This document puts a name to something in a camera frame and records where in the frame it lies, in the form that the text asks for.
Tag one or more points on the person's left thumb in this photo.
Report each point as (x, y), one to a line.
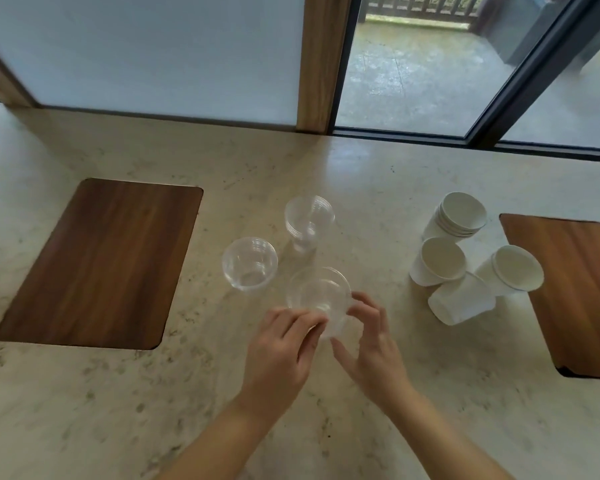
(314, 344)

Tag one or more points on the black sliding door frame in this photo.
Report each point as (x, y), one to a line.
(525, 74)

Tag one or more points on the person's right forearm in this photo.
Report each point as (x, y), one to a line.
(440, 434)

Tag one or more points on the white paper cup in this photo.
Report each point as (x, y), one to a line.
(437, 262)
(460, 300)

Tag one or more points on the wooden post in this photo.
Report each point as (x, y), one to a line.
(2, 69)
(322, 59)

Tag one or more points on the clear plastic cup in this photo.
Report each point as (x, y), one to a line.
(250, 264)
(320, 297)

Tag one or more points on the wooden inlay board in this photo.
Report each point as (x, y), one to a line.
(572, 294)
(100, 264)

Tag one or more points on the white frosted panel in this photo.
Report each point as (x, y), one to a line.
(145, 49)

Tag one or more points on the pair of nested paper cups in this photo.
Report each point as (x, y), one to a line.
(512, 269)

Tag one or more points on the person's left hand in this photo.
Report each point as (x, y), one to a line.
(275, 364)

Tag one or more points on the person's right thumb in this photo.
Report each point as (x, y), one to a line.
(344, 358)

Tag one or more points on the person's right hand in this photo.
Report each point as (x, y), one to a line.
(380, 354)

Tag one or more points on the wooden balcony railing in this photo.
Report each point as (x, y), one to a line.
(425, 7)

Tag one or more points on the stack of clear plastic cups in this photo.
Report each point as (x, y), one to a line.
(307, 222)

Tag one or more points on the person's left forearm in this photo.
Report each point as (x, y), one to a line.
(230, 444)

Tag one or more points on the stack of white paper cups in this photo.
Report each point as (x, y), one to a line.
(457, 217)

